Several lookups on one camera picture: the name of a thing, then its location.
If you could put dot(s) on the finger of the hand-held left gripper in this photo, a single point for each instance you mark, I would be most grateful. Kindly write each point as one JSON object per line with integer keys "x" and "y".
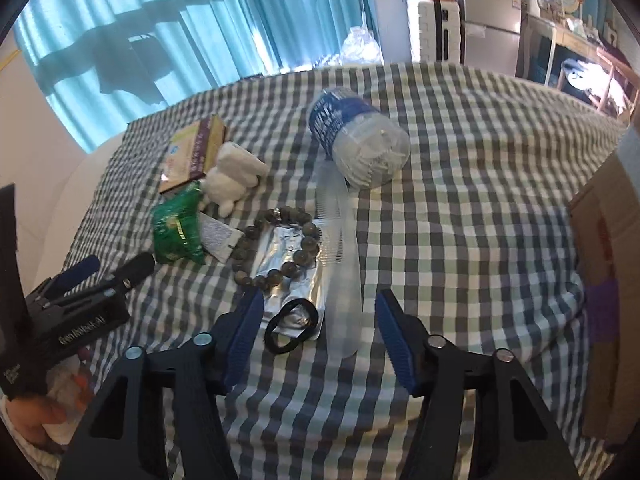
{"x": 80, "y": 270}
{"x": 135, "y": 267}

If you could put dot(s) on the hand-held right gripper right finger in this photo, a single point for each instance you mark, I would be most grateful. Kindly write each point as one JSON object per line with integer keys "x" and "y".
{"x": 395, "y": 340}

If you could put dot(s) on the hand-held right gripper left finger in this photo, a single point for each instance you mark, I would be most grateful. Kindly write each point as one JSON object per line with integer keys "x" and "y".
{"x": 245, "y": 330}

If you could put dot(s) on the green snack packet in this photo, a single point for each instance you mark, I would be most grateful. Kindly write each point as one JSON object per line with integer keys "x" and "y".
{"x": 177, "y": 230}

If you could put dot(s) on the silver foil packet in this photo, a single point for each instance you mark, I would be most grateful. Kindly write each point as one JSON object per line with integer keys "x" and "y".
{"x": 280, "y": 250}

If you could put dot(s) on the yellow purple medicine box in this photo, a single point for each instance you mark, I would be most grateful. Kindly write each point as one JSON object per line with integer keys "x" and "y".
{"x": 192, "y": 152}

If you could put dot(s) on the white plush toy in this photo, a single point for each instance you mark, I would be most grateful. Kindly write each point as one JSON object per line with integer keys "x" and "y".
{"x": 230, "y": 175}

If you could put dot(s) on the clear plastic water bottle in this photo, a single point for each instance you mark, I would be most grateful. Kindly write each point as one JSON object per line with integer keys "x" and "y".
{"x": 360, "y": 135}

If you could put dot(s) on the brown cardboard box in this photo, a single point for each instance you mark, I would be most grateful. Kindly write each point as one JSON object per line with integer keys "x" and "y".
{"x": 610, "y": 285}

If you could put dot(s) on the person's left hand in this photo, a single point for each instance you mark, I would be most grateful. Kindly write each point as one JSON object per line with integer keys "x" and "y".
{"x": 37, "y": 417}

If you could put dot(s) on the white mattress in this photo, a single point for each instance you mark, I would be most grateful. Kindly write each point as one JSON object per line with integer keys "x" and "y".
{"x": 75, "y": 200}

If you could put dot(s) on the transparent plastic tube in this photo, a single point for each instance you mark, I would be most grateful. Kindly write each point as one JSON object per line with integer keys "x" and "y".
{"x": 342, "y": 285}

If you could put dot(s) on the small white printed packet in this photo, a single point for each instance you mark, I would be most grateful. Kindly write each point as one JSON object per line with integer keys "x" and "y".
{"x": 220, "y": 237}

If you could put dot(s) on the checked cloth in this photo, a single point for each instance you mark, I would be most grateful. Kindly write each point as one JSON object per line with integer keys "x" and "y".
{"x": 450, "y": 210}

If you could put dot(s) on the turquoise curtain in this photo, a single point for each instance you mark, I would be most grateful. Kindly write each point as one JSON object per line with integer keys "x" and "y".
{"x": 150, "y": 25}

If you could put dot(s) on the clear plastic bag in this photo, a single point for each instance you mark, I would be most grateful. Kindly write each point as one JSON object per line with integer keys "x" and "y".
{"x": 360, "y": 45}

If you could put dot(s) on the silver fridge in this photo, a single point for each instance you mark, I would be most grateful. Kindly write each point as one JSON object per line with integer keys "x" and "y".
{"x": 490, "y": 30}

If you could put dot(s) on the wooden desk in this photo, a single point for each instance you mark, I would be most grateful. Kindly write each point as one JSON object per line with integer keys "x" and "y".
{"x": 545, "y": 35}

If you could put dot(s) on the wooden chair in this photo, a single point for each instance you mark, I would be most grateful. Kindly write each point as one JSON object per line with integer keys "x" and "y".
{"x": 607, "y": 67}

